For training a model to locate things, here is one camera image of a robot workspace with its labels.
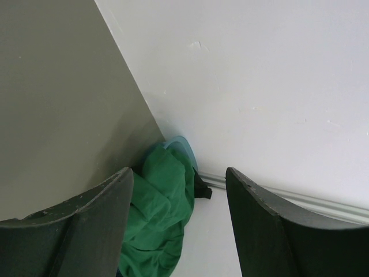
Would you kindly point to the blue laundry basket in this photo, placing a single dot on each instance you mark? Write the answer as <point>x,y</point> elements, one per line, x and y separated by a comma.
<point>182,150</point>

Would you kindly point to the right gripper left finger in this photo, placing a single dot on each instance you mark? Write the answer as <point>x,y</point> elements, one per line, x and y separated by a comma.
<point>81,236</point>

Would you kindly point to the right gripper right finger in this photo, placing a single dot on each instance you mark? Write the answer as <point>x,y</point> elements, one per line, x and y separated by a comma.
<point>275,237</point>

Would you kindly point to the right aluminium frame rail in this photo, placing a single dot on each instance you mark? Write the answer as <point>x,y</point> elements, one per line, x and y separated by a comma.
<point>343,212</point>

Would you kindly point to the green t shirt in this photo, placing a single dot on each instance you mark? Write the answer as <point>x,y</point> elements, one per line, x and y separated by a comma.
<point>161,206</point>

